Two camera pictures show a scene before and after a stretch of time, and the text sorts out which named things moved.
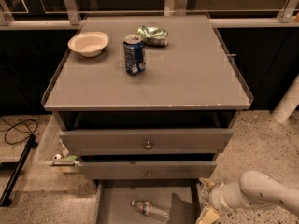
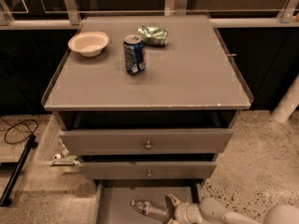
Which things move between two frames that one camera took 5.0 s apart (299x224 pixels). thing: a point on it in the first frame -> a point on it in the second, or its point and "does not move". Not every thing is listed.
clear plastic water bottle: [151, 209] does not move
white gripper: [216, 195] -> [184, 215]
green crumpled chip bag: [152, 35] does not move
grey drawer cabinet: [145, 104] does not move
